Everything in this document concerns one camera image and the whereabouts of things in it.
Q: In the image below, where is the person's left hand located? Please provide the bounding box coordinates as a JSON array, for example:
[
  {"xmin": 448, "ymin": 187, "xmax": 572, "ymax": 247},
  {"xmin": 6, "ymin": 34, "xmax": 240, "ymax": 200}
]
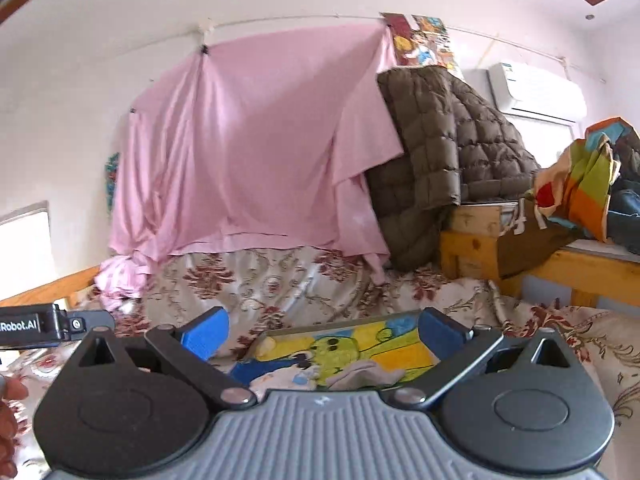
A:
[{"xmin": 0, "ymin": 374, "xmax": 30, "ymax": 478}]

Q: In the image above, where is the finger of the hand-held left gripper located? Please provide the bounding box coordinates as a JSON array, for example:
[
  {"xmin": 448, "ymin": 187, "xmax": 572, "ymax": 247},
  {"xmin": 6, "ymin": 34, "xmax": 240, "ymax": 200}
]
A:
[{"xmin": 65, "ymin": 310, "xmax": 115, "ymax": 332}]

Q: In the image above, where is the floral satin bedspread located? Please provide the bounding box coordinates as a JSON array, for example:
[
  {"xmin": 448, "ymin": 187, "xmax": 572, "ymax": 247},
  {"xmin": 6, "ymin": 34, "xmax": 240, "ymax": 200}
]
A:
[{"xmin": 0, "ymin": 247, "xmax": 640, "ymax": 480}]

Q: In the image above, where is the brown puffer jacket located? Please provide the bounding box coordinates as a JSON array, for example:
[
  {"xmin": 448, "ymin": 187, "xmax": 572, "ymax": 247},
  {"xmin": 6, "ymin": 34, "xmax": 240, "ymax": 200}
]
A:
[{"xmin": 365, "ymin": 65, "xmax": 543, "ymax": 272}]

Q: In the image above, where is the colourful wall poster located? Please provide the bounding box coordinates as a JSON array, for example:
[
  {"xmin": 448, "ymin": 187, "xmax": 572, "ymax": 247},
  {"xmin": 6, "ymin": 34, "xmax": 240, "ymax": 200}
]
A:
[{"xmin": 381, "ymin": 11, "xmax": 461, "ymax": 72}]

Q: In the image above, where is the cartoon print tray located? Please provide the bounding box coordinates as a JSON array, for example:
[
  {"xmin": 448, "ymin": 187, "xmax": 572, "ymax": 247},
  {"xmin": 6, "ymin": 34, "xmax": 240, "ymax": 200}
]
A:
[{"xmin": 230, "ymin": 310, "xmax": 442, "ymax": 392}]

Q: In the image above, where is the grey fleece cloth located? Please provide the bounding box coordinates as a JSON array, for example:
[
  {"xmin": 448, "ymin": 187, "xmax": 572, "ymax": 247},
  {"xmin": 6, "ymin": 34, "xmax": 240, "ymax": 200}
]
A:
[{"xmin": 326, "ymin": 360, "xmax": 407, "ymax": 392}]

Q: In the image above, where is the colourful wall sticker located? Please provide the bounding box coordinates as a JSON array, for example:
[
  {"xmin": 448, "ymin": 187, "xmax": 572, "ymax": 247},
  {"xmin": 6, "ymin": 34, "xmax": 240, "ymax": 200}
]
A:
[{"xmin": 104, "ymin": 152, "xmax": 122, "ymax": 211}]

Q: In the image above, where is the colourful patchwork cloth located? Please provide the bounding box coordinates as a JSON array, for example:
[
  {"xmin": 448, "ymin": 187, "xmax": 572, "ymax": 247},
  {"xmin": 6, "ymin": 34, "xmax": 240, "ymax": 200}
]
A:
[{"xmin": 532, "ymin": 117, "xmax": 640, "ymax": 256}]

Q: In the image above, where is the pink hanging sheet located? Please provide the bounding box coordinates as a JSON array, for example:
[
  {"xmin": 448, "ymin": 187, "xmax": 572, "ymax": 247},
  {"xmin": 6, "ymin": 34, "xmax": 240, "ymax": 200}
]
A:
[{"xmin": 95, "ymin": 24, "xmax": 405, "ymax": 306}]

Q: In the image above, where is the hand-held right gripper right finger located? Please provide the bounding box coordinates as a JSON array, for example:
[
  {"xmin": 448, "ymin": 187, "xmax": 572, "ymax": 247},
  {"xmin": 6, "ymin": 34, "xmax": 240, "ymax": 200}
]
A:
[{"xmin": 390, "ymin": 306, "xmax": 573, "ymax": 408}]

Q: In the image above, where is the white soft cloth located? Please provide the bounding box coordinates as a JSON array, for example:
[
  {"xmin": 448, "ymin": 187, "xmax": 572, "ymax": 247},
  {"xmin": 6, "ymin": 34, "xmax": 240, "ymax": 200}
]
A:
[{"xmin": 249, "ymin": 364, "xmax": 322, "ymax": 397}]

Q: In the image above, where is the white air conditioner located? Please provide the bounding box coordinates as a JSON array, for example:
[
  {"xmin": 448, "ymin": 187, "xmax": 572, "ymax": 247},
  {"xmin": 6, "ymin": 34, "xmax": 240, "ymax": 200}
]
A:
[{"xmin": 487, "ymin": 62, "xmax": 588, "ymax": 123}]

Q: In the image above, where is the bright window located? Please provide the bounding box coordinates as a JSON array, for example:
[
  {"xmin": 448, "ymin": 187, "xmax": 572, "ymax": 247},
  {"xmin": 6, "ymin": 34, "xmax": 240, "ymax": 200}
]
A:
[{"xmin": 0, "ymin": 201, "xmax": 53, "ymax": 306}]

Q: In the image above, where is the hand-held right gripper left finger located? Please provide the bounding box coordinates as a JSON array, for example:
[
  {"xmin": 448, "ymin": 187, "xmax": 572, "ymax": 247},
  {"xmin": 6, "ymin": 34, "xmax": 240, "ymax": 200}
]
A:
[{"xmin": 72, "ymin": 306, "xmax": 258, "ymax": 408}]

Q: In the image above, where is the wooden bed rail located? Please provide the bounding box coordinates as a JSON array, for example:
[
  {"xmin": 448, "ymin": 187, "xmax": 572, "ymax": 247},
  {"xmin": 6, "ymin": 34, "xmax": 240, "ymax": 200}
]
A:
[{"xmin": 0, "ymin": 265, "xmax": 101, "ymax": 311}]

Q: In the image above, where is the wooden bed frame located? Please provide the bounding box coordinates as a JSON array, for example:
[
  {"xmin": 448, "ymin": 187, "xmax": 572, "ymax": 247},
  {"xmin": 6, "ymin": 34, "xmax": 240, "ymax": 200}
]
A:
[{"xmin": 440, "ymin": 200, "xmax": 640, "ymax": 308}]

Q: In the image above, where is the brown bag with white letters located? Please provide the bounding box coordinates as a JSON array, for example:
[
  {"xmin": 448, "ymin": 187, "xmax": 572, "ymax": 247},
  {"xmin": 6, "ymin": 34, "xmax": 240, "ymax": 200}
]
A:
[{"xmin": 497, "ymin": 199, "xmax": 576, "ymax": 281}]

